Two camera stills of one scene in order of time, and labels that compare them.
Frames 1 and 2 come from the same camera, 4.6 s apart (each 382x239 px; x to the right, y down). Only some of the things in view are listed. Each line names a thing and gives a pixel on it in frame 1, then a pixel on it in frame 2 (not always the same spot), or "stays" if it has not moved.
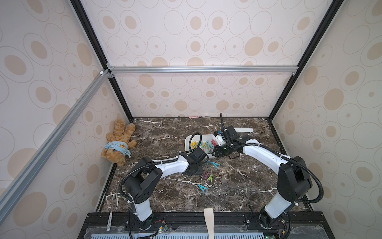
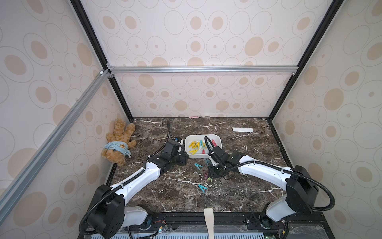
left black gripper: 200,172 -> 184,158
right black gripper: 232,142 -> 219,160
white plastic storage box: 205,142 stays
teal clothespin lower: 202,187 stays
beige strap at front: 209,219 stays
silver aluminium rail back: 283,69 stays
